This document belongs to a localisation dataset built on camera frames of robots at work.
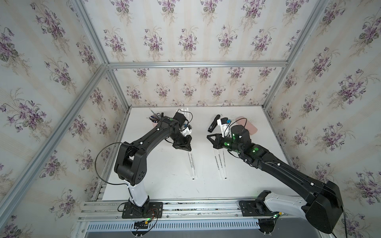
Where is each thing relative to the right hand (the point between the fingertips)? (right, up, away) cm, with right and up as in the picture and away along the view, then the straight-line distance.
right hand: (209, 137), depth 74 cm
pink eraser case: (+29, +8, +37) cm, 48 cm away
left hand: (-8, -8, +7) cm, 14 cm away
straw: (+8, -18, +16) cm, 25 cm away
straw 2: (-7, -19, +14) cm, 25 cm away
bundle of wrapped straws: (-13, +14, +18) cm, 26 cm away
